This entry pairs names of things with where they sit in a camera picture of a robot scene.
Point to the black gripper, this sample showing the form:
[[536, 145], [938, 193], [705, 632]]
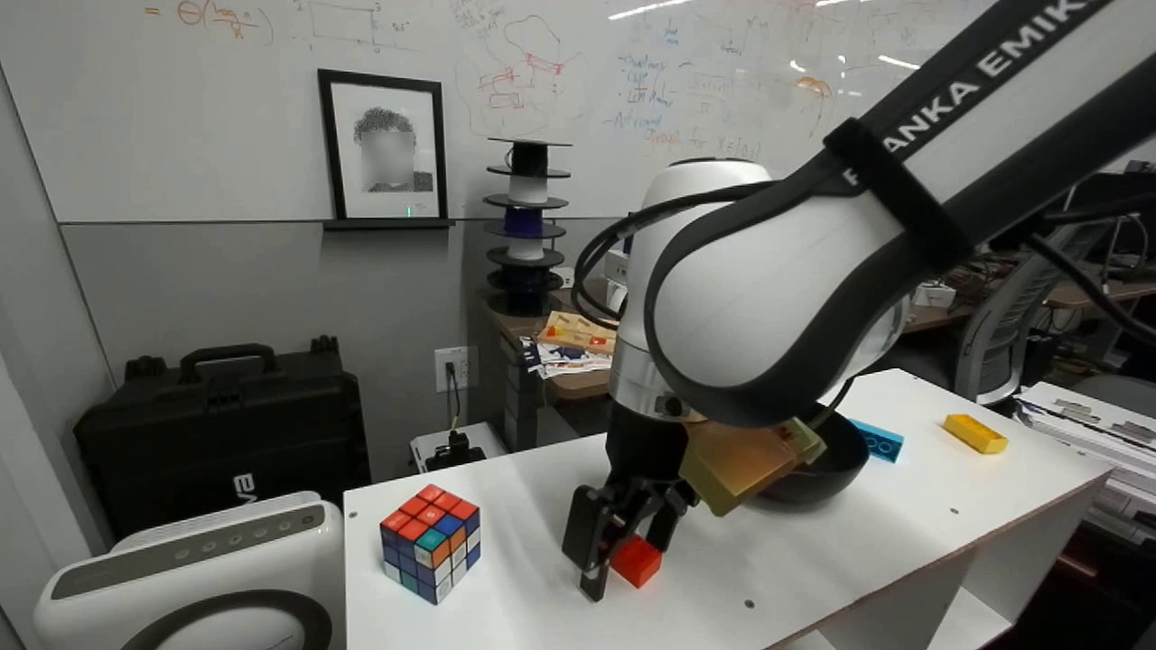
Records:
[[648, 453]]

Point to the red LEGO block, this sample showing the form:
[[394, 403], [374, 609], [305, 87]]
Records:
[[636, 566]]

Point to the blue LEGO block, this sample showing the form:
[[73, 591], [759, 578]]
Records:
[[887, 441]]

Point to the yellow LEGO block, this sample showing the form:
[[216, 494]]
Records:
[[975, 436]]

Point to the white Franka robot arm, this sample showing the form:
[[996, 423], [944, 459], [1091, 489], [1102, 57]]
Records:
[[746, 290]]

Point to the black bowl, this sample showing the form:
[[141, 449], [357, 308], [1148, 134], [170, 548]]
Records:
[[842, 465]]

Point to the white printed magazine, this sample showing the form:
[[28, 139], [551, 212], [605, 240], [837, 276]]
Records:
[[572, 364]]

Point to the white power strip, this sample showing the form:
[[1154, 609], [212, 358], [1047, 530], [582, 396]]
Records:
[[481, 436]]

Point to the orange patterned flat box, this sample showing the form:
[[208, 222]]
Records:
[[581, 330]]

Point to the Rubik's cube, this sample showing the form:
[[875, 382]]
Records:
[[430, 544]]

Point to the stack of filament spools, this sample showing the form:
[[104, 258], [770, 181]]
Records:
[[525, 240]]

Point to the white air purifier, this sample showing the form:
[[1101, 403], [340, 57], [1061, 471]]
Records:
[[239, 566]]

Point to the grey mesh office chair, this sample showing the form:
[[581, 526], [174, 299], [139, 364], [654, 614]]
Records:
[[996, 343]]

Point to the black hard carrying case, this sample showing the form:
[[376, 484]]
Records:
[[220, 447]]

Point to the black framed picture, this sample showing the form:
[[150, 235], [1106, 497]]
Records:
[[383, 151]]

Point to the amber camera mount plate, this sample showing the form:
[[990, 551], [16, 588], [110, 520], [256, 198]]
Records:
[[746, 465]]

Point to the white wall outlet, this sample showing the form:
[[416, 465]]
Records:
[[452, 364]]

